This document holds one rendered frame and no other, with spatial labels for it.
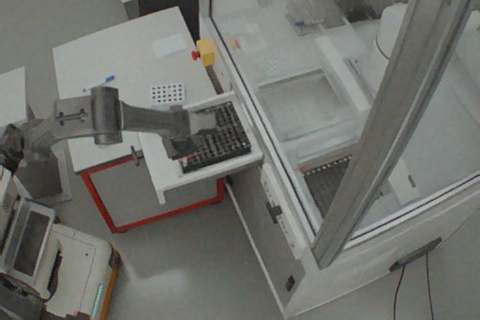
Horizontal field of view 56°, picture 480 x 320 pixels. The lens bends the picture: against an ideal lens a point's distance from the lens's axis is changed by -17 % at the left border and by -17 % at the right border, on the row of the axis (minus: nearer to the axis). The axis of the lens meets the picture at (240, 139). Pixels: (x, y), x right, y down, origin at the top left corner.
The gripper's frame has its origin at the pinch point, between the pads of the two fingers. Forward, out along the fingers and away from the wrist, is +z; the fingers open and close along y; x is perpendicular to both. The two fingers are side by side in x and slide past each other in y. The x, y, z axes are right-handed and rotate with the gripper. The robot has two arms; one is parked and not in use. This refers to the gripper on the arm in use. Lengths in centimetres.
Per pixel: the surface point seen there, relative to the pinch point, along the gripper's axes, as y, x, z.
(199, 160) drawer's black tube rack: 4.3, -0.4, 4.9
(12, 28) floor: -75, 190, 97
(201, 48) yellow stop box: 19.6, 39.9, 5.0
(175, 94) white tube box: 7.0, 32.4, 16.3
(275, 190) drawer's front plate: 20.6, -18.8, 2.3
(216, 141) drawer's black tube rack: 11.5, 4.1, 5.4
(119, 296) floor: -47, -10, 94
